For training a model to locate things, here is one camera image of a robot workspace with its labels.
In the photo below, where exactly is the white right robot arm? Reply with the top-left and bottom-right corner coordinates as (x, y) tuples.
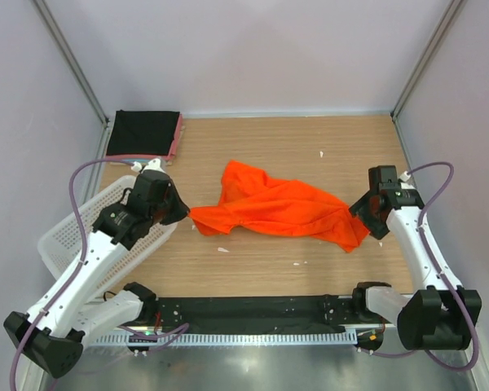
(350, 165), (482, 351)

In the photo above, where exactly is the light blue folded t-shirt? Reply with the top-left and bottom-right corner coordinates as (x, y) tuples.
(110, 157), (149, 165)

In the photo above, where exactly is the pink folded t-shirt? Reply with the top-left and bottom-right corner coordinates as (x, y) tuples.
(105, 113), (184, 162)

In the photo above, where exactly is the aluminium frame rail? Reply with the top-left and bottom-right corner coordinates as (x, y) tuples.
(32, 292), (480, 331)

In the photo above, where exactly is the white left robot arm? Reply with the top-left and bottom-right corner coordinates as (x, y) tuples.
(3, 167), (190, 379)

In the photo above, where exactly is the white plastic basket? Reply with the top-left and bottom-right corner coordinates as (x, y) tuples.
(37, 175), (178, 305)

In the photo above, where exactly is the orange t-shirt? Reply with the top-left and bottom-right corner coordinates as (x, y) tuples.
(189, 160), (368, 253)

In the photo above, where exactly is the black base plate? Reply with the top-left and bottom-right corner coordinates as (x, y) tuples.
(154, 295), (401, 336)

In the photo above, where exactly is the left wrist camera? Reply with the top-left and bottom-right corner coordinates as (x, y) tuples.
(131, 158), (164, 173)

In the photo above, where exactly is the white slotted cable duct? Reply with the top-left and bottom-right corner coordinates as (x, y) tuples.
(90, 329), (358, 347)

